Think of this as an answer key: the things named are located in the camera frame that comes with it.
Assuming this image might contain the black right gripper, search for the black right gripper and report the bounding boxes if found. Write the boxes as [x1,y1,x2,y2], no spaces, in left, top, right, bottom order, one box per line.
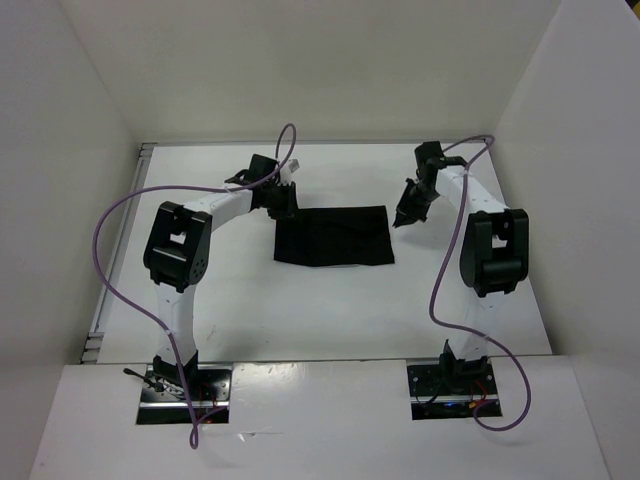
[394,178,441,227]

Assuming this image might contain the black skirt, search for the black skirt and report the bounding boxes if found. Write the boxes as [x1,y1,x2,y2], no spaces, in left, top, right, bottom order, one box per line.
[274,205,395,268]

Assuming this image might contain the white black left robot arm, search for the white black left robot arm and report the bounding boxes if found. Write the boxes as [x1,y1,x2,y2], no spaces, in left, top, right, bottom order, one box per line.
[143,168,297,400]

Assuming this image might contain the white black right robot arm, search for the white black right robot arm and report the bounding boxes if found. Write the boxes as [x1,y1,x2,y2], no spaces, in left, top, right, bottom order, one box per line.
[393,156,529,394]

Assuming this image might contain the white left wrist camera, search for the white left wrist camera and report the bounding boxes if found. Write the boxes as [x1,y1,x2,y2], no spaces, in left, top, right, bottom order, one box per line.
[279,158,300,185]

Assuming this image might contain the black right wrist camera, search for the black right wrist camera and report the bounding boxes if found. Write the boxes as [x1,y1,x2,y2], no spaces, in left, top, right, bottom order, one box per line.
[414,141,444,169]

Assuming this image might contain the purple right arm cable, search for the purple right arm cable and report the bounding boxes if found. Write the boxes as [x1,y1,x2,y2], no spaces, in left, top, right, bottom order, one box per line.
[429,134,534,432]

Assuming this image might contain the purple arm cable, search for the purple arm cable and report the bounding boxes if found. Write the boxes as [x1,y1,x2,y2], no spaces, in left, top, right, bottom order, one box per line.
[429,134,534,432]
[93,123,299,450]

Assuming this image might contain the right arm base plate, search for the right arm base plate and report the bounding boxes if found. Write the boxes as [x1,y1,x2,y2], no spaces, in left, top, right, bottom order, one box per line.
[406,363,502,421]

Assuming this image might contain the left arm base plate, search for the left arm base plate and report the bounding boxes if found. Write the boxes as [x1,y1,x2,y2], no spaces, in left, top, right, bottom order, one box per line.
[136,364,232,425]

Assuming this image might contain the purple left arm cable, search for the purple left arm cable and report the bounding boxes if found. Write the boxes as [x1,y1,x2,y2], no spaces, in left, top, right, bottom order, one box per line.
[93,123,299,450]

